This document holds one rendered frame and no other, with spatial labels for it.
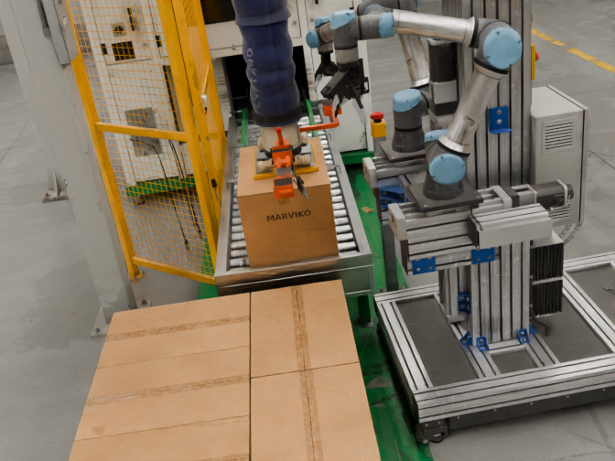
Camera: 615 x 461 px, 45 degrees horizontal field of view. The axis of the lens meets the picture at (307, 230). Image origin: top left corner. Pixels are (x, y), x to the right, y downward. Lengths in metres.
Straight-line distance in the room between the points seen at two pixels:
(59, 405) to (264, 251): 1.29
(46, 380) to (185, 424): 1.56
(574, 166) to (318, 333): 1.16
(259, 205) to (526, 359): 1.29
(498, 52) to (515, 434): 1.58
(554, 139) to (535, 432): 1.18
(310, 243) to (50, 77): 1.48
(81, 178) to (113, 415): 1.54
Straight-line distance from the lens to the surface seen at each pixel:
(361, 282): 3.30
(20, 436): 3.74
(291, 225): 3.19
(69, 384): 3.94
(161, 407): 2.69
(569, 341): 3.37
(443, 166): 2.47
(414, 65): 3.17
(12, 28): 6.01
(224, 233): 3.64
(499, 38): 2.37
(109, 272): 4.12
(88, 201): 3.95
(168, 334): 3.06
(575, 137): 2.94
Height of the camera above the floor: 2.18
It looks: 27 degrees down
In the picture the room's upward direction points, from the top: 8 degrees counter-clockwise
